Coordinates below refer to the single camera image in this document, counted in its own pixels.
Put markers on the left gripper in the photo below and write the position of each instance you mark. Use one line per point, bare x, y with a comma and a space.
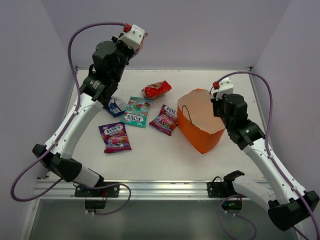
130, 52

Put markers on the red snack packet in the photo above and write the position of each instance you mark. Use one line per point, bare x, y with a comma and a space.
155, 90

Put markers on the blue snack packet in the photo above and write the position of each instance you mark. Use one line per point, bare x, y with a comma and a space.
115, 106

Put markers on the green Fox's candy packet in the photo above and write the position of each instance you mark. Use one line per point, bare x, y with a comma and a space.
136, 112

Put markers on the purple Fox's candy packet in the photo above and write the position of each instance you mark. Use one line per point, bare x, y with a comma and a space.
115, 137

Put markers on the orange paper bag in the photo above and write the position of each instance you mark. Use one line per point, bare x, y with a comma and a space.
196, 120

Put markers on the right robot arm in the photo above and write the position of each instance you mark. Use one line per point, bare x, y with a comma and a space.
287, 202

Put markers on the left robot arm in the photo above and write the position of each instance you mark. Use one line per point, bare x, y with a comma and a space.
109, 61

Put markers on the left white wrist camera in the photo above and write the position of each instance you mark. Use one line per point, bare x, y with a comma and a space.
133, 36

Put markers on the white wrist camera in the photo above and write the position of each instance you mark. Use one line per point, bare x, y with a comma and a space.
133, 36
221, 88

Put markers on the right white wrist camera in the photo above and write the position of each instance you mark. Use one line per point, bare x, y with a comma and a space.
221, 88

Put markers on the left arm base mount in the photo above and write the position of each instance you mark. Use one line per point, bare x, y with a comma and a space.
95, 200

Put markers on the aluminium rail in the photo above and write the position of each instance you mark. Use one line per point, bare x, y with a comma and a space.
144, 190

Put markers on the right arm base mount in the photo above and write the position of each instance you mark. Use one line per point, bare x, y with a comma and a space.
218, 188

